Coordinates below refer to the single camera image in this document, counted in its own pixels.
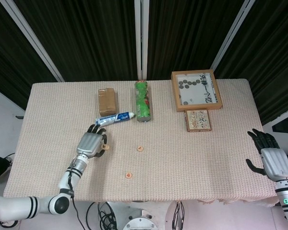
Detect white metal post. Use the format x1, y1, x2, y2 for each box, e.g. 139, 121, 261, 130
0, 0, 64, 82
133, 0, 150, 80
210, 0, 255, 70

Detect wooden picture frame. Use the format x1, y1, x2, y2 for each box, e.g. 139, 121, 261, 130
170, 69, 224, 113

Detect blue white toothpaste tube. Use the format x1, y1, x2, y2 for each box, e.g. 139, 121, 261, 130
94, 112, 137, 129

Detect brown printed card box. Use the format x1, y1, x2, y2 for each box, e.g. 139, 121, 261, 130
184, 109, 213, 133

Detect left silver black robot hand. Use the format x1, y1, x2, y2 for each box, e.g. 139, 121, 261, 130
75, 123, 108, 159

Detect green chips can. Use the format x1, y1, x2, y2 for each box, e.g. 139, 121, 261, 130
134, 80, 152, 123

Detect black cable bundle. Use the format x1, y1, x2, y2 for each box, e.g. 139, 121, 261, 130
86, 202, 116, 230

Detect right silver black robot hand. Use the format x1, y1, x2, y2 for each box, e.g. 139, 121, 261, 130
245, 128, 288, 184

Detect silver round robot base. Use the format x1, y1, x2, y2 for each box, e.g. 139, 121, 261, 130
122, 208, 159, 230

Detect black cable loops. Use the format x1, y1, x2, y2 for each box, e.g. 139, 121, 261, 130
171, 200, 187, 230

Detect brown taped cardboard box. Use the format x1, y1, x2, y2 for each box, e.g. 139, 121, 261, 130
97, 87, 118, 117

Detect black pleated curtain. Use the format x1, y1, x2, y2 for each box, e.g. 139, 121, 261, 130
215, 0, 288, 125
0, 0, 60, 111
14, 0, 140, 82
146, 0, 246, 80

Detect white framed dark cabinet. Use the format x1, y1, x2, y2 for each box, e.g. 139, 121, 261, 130
261, 105, 288, 133

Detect beige woven tablecloth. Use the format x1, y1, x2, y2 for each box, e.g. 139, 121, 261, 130
2, 79, 283, 208

